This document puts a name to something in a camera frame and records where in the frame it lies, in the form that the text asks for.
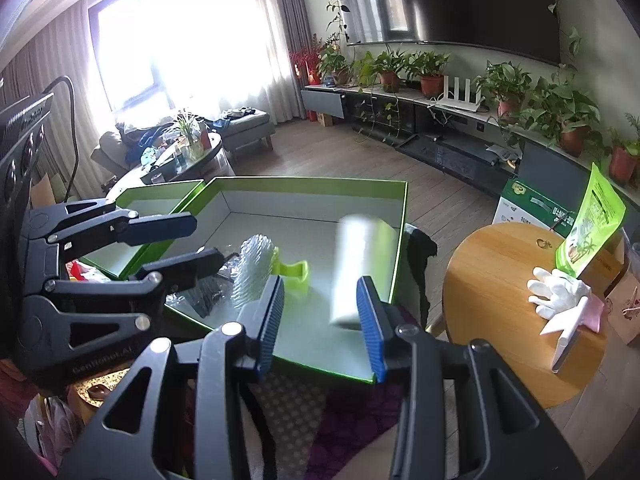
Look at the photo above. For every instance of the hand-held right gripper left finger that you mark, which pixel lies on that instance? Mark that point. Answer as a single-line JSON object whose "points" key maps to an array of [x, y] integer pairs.
{"points": [[272, 325]]}

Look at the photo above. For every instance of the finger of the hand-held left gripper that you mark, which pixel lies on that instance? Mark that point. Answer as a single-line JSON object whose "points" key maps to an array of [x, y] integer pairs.
{"points": [[160, 227], [190, 265]]}

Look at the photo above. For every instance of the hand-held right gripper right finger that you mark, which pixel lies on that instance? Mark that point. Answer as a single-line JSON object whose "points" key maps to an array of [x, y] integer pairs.
{"points": [[372, 330]]}

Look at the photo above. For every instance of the green cardboard box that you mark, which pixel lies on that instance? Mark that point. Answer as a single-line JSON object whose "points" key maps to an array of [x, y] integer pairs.
{"points": [[320, 350], [150, 200]]}

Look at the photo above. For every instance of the white plastic bag roll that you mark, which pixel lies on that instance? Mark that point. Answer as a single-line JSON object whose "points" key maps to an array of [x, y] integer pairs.
{"points": [[360, 270]]}

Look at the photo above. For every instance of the person's left forearm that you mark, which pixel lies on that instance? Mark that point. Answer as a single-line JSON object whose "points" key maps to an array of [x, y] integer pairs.
{"points": [[12, 377]]}

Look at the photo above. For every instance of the light green sofa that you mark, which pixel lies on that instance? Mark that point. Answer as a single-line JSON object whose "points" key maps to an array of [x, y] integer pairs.
{"points": [[59, 192]]}

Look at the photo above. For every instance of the lime green plastic scoop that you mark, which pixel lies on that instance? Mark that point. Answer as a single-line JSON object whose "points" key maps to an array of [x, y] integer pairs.
{"points": [[295, 272]]}

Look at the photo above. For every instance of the clear crinkled plastic item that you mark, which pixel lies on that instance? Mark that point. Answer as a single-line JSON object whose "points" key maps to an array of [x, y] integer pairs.
{"points": [[252, 270]]}

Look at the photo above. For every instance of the teal small object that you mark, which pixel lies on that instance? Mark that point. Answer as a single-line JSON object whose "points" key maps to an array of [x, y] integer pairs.
{"points": [[148, 156]]}

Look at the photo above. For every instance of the dark oval coffee table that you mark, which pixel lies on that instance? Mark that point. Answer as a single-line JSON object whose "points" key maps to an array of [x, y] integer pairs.
{"points": [[200, 157]]}

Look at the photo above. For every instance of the grey dotted mat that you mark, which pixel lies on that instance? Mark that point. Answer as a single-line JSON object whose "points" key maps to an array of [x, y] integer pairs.
{"points": [[295, 410]]}

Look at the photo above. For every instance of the pile of clothes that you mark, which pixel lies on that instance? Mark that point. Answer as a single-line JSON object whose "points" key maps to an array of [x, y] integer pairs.
{"points": [[145, 135]]}

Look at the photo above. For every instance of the spider plant in glass vase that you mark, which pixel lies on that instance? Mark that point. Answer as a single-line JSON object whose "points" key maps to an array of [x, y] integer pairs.
{"points": [[187, 130]]}

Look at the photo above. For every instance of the grey drape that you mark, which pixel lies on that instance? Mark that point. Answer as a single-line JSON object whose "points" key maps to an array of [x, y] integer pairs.
{"points": [[60, 60], [300, 10]]}

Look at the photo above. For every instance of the round wooden side table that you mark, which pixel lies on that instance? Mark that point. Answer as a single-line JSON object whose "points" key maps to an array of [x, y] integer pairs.
{"points": [[490, 310]]}

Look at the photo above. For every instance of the grey sofa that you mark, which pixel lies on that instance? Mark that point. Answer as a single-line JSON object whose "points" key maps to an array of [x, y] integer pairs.
{"points": [[250, 125]]}

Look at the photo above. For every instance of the window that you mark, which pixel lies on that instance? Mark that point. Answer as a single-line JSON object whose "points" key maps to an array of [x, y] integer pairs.
{"points": [[125, 45]]}

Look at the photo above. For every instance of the gold glittery object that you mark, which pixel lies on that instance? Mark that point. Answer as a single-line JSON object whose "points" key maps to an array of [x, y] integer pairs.
{"points": [[82, 382]]}

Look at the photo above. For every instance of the white rubber glove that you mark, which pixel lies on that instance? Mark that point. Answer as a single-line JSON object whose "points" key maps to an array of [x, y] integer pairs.
{"points": [[555, 292]]}

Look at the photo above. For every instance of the small cardboard box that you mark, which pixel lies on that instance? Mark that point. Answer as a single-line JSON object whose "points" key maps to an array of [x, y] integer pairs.
{"points": [[325, 120]]}

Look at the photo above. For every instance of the green white carton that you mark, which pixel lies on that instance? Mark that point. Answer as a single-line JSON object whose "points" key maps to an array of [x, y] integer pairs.
{"points": [[525, 205]]}

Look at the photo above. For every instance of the pink white paper box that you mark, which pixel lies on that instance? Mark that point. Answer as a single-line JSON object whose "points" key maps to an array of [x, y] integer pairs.
{"points": [[570, 340]]}

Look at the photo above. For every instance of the white sheer curtain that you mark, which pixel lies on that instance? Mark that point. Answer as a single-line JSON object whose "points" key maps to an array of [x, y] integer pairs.
{"points": [[270, 60]]}

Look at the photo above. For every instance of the translucent plastic bag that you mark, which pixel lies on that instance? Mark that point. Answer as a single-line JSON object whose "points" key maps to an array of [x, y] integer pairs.
{"points": [[55, 430]]}

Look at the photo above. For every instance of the red flower arrangement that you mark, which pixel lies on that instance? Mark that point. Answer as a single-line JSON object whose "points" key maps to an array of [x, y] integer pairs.
{"points": [[307, 57]]}

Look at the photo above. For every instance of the white router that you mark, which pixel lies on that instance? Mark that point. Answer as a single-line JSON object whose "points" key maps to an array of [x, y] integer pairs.
{"points": [[457, 105]]}

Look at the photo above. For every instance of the brown cardboard box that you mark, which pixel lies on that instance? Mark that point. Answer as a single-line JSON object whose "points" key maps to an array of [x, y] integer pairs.
{"points": [[607, 262]]}

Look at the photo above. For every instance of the green standing pouch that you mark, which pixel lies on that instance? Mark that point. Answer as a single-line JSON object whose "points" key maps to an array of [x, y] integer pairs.
{"points": [[592, 220]]}

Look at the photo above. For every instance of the row of potted green plants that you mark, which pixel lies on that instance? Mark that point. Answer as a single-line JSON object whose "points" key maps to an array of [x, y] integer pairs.
{"points": [[432, 85]]}

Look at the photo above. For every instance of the printed kraft paper bag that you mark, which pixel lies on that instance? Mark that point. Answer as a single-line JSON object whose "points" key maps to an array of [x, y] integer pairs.
{"points": [[627, 310]]}

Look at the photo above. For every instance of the black television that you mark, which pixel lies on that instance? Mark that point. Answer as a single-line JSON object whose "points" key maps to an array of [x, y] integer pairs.
{"points": [[450, 5]]}

